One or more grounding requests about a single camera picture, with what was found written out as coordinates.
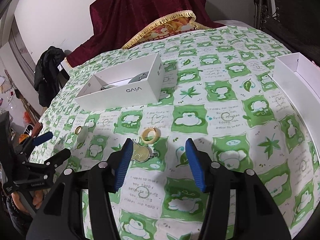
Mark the pink cloth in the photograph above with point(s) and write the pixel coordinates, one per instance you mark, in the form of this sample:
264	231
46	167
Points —
316	64

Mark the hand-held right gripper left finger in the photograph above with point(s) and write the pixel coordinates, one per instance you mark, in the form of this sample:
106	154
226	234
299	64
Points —
123	165

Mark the maroon velvet cloth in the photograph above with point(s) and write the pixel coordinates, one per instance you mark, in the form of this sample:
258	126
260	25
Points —
150	5

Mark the person's left hand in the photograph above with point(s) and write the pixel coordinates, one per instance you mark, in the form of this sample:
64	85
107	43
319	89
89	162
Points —
38	197

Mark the person's left forearm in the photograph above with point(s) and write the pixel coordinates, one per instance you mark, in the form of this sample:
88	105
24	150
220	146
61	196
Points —
16	217

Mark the white cardboard box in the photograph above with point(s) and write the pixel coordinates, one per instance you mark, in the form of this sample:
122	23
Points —
140	97

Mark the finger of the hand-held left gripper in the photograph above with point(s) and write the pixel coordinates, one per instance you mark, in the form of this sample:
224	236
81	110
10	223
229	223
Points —
43	138
58	157

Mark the orange bag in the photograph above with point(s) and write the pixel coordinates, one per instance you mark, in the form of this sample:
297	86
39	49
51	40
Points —
25	116

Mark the gold fringed floral cloth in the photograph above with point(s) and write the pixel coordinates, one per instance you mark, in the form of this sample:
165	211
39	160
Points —
165	31

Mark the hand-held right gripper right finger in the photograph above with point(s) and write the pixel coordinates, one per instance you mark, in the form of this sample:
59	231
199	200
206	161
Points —
196	165

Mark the small white box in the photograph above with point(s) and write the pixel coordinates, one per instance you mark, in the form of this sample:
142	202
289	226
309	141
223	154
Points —
63	66

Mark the green white printed tablecloth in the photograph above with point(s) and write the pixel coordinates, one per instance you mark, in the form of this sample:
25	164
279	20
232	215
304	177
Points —
215	130

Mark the pale jade pendant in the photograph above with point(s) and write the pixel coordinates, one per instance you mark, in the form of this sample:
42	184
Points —
84	134

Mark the black jacket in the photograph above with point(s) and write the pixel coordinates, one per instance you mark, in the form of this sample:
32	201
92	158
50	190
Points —
48	77

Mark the white box lid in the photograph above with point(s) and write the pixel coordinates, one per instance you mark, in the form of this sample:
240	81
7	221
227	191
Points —
297	80

